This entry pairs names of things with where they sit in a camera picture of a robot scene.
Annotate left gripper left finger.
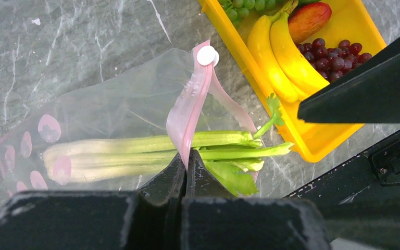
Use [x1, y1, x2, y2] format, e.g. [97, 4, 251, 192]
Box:
[0, 155, 186, 249]

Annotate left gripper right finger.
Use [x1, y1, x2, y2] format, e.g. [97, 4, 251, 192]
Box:
[181, 149, 332, 250]

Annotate clear zip top bag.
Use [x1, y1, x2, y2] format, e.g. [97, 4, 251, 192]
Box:
[0, 41, 257, 195]

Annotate yellow plastic tray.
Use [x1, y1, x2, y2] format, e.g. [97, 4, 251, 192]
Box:
[200, 1, 386, 163]

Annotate yellow toy bananas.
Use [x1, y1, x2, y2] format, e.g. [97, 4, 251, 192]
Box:
[246, 1, 329, 103]

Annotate red toy grapes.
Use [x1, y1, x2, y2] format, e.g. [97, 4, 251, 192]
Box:
[296, 38, 372, 83]

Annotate green toy grapes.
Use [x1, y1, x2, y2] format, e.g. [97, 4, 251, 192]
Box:
[217, 0, 285, 28]

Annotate orange red toy mango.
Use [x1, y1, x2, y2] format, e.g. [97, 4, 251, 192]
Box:
[288, 2, 332, 44]

